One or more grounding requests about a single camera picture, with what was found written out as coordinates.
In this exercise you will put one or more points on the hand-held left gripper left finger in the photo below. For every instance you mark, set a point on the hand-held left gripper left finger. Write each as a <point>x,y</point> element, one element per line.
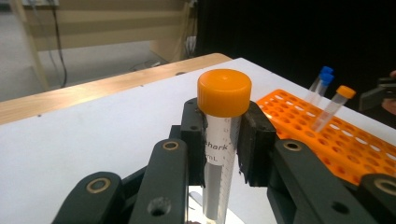
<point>192,133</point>

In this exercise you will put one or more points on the wooden shelf unit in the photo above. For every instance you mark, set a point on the wooden shelf unit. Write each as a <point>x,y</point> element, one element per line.
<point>109,34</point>

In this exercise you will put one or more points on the blue-capped test tube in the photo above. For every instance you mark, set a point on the blue-capped test tube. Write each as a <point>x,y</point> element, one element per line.
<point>327,69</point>
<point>325,81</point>

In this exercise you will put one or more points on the orange-capped test tube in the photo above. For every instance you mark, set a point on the orange-capped test tube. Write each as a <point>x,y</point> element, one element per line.
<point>331,107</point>
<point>224,93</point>

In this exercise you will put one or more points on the white table board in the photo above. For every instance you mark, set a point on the white table board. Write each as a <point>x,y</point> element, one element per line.
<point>93,143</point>

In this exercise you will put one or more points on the black curtain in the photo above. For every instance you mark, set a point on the black curtain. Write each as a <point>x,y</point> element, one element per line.
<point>295,37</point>

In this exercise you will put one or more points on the wooden table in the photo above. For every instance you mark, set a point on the wooden table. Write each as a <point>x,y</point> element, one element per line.
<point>93,90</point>

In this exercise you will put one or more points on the orange test tube rack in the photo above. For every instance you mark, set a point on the orange test tube rack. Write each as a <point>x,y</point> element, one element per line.
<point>327,143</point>

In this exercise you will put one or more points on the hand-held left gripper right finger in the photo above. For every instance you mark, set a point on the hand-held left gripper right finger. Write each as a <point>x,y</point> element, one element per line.
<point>257,140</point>

